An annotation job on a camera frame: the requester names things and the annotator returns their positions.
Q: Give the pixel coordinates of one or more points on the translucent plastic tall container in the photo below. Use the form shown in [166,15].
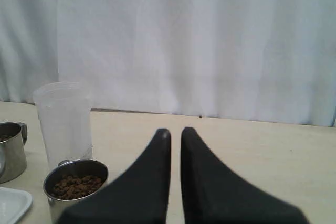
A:
[64,113]

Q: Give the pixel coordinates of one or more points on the steel mug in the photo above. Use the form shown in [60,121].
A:
[71,182]
[13,157]

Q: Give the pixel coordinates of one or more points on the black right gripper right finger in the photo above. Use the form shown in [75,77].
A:
[213,193]

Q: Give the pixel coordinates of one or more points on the white backdrop curtain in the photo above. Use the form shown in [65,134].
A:
[260,60]

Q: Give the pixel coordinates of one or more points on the white rectangular tray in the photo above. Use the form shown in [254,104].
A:
[14,204]

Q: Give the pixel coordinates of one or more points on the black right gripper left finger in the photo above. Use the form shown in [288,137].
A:
[139,195]

